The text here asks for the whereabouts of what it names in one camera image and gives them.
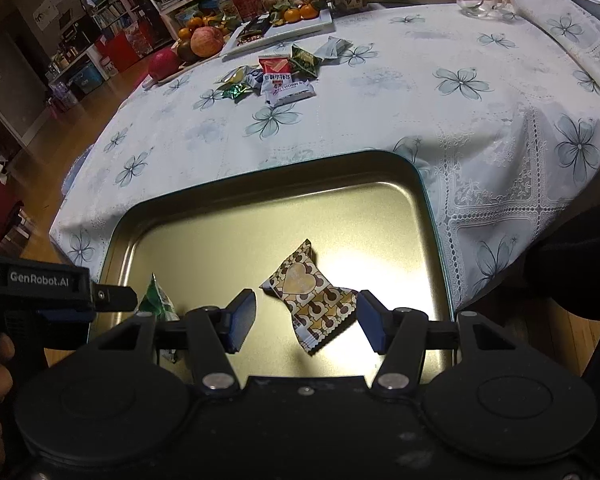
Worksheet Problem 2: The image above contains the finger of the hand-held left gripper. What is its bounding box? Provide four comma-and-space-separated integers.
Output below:
91, 285, 139, 312
36, 309, 97, 323

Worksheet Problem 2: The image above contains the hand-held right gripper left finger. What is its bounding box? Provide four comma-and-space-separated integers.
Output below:
82, 288, 257, 394

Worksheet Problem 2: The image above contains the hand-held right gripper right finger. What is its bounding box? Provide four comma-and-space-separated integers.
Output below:
356, 290, 523, 394

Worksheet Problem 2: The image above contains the green white snack packet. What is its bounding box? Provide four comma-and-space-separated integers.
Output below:
137, 273, 181, 364

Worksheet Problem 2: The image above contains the brown heart print snack packet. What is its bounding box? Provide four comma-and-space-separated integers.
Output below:
258, 238, 359, 357

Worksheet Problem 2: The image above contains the gold metal tin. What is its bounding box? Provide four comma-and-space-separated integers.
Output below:
96, 149, 455, 377

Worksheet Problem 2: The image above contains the green foil candy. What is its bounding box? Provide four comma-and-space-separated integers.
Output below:
219, 82, 254, 104

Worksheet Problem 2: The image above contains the white red print snack packet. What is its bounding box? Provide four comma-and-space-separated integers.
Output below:
261, 72, 314, 107

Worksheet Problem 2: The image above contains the grey green snack packet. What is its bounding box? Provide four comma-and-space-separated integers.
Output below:
314, 37, 354, 64

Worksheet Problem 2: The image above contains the white floral tablecloth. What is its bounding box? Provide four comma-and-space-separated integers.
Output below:
49, 2, 600, 312

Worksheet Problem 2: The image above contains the blue storage bin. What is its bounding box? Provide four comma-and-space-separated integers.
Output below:
71, 61, 105, 95

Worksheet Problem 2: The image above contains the wooden fruit tray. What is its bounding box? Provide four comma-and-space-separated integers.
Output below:
142, 35, 234, 90

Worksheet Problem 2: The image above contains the dark red apple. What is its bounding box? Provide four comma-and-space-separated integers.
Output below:
148, 48, 181, 82

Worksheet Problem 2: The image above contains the yellow red apple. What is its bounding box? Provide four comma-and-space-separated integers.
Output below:
189, 27, 225, 58

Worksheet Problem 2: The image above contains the dark chocolate packet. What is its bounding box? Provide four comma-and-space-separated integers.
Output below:
238, 16, 272, 45

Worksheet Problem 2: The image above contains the bookshelf with books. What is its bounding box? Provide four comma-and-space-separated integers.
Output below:
81, 0, 191, 63

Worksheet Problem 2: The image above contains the white rectangular plate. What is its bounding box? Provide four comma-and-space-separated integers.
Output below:
221, 9, 336, 57

